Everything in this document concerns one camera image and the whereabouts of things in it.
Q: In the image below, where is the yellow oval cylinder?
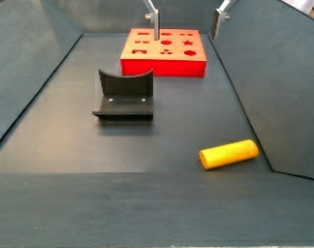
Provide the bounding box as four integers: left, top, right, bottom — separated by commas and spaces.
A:
198, 139, 258, 171

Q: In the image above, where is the black curved fixture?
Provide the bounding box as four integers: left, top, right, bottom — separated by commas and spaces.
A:
92, 71, 154, 119

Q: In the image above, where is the red foam shape block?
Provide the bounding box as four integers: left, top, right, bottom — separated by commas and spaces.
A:
120, 28, 207, 78

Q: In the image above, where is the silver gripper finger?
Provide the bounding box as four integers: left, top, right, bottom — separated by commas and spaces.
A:
142, 0, 159, 41
211, 0, 231, 39

